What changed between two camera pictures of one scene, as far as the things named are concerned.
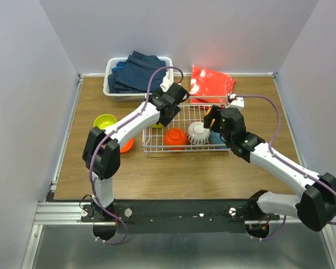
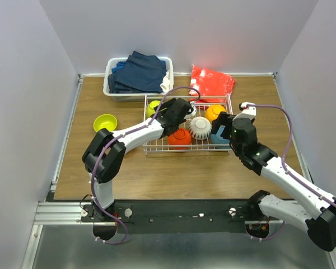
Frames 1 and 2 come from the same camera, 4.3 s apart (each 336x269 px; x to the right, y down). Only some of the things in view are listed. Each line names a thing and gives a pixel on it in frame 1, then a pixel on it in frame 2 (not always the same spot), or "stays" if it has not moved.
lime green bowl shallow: x=104 y=120 stays
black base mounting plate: x=180 y=216 stays
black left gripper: x=165 y=122 → x=168 y=106
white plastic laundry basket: x=111 y=62 stays
